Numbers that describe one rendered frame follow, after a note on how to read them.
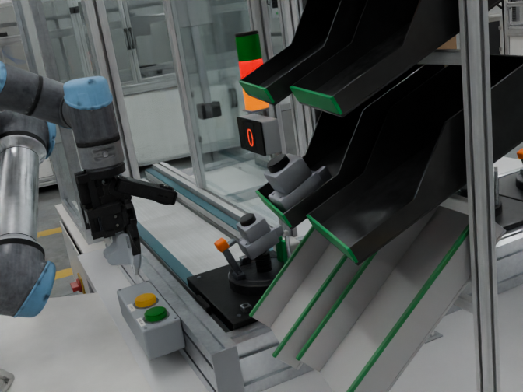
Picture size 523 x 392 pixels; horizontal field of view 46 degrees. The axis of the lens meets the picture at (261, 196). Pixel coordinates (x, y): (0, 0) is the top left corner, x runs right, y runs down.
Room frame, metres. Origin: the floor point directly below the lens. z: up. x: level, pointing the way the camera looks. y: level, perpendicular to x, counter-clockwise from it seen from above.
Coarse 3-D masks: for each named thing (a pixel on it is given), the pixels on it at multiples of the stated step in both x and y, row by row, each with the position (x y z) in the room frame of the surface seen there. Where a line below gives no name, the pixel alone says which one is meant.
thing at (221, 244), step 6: (216, 240) 1.05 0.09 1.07; (222, 240) 1.04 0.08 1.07; (234, 240) 1.05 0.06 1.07; (216, 246) 1.04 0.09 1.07; (222, 246) 1.04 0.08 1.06; (228, 246) 1.04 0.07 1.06; (222, 252) 1.05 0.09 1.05; (228, 252) 1.04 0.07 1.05; (228, 258) 1.04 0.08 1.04; (234, 264) 1.05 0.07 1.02; (234, 270) 1.05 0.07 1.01; (240, 270) 1.05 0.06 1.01
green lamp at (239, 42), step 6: (246, 36) 1.27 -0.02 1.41; (252, 36) 1.28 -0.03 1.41; (258, 36) 1.29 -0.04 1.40; (240, 42) 1.28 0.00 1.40; (246, 42) 1.27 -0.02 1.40; (252, 42) 1.28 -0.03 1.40; (258, 42) 1.29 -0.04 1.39; (240, 48) 1.28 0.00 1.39; (246, 48) 1.27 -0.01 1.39; (252, 48) 1.27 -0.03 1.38; (258, 48) 1.28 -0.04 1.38; (240, 54) 1.28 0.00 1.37; (246, 54) 1.27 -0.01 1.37; (252, 54) 1.27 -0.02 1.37; (258, 54) 1.28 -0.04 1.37; (240, 60) 1.28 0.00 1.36; (246, 60) 1.28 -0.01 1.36; (252, 60) 1.27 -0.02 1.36
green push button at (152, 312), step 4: (152, 308) 1.02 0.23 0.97; (156, 308) 1.02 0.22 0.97; (160, 308) 1.01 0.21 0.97; (164, 308) 1.01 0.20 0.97; (148, 312) 1.01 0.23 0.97; (152, 312) 1.00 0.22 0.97; (156, 312) 1.00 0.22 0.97; (160, 312) 1.00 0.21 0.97; (164, 312) 1.00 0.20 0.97; (148, 316) 0.99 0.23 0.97; (152, 316) 0.99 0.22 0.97; (156, 316) 0.99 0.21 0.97; (160, 316) 0.99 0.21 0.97; (164, 316) 1.00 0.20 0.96; (148, 320) 0.99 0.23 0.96; (152, 320) 0.99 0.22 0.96; (156, 320) 0.99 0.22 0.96
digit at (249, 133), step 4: (244, 124) 1.31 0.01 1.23; (248, 124) 1.29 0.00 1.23; (252, 124) 1.27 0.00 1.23; (244, 128) 1.31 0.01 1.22; (248, 128) 1.29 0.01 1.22; (252, 128) 1.27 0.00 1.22; (248, 132) 1.29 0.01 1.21; (252, 132) 1.27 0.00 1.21; (248, 136) 1.30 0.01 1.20; (252, 136) 1.28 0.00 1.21; (248, 140) 1.30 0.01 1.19; (252, 140) 1.28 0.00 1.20; (248, 144) 1.30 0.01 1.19; (252, 144) 1.28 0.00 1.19; (248, 148) 1.30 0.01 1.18; (252, 148) 1.28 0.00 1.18
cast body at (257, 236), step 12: (252, 216) 1.06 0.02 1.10; (240, 228) 1.06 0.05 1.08; (252, 228) 1.05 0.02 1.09; (264, 228) 1.06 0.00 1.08; (276, 228) 1.09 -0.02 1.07; (240, 240) 1.08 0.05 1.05; (252, 240) 1.05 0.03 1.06; (264, 240) 1.06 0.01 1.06; (276, 240) 1.07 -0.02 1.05; (252, 252) 1.05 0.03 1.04
